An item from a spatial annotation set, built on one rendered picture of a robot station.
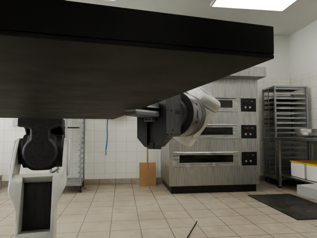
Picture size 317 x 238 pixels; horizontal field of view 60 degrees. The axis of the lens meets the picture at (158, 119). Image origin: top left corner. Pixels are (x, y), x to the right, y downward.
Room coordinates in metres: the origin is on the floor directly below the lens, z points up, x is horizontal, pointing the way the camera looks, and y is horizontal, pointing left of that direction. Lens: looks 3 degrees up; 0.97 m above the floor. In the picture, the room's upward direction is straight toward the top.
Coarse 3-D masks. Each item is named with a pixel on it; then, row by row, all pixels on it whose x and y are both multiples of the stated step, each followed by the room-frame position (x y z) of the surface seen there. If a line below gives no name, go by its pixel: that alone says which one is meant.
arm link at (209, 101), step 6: (192, 90) 0.61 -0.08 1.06; (198, 90) 0.59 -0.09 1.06; (204, 90) 0.65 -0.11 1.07; (198, 96) 0.59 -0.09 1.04; (204, 96) 0.58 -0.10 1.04; (210, 96) 0.60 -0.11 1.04; (204, 102) 0.58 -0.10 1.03; (210, 102) 0.58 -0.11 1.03; (216, 102) 0.58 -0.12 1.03; (210, 108) 0.58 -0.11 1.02; (216, 108) 0.59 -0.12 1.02
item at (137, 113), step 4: (128, 112) 0.39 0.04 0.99; (132, 112) 0.39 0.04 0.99; (136, 112) 0.39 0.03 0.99; (140, 112) 0.40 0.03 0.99; (144, 112) 0.41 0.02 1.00; (148, 112) 0.41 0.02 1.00; (152, 112) 0.42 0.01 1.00; (156, 112) 0.43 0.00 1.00; (132, 116) 0.42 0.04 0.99; (136, 116) 0.42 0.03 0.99; (140, 116) 0.42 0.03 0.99; (144, 116) 0.42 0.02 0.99; (148, 116) 0.42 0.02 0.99; (152, 116) 0.42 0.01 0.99; (156, 116) 0.43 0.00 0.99; (144, 120) 0.44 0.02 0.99; (148, 120) 0.44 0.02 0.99; (152, 120) 0.44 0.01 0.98
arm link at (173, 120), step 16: (176, 96) 0.48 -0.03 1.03; (192, 96) 0.53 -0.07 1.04; (160, 112) 0.44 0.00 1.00; (176, 112) 0.47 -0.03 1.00; (192, 112) 0.50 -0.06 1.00; (144, 128) 0.45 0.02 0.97; (160, 128) 0.44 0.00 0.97; (176, 128) 0.47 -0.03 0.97; (192, 128) 0.52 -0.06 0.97; (144, 144) 0.45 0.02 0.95; (160, 144) 0.44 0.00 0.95
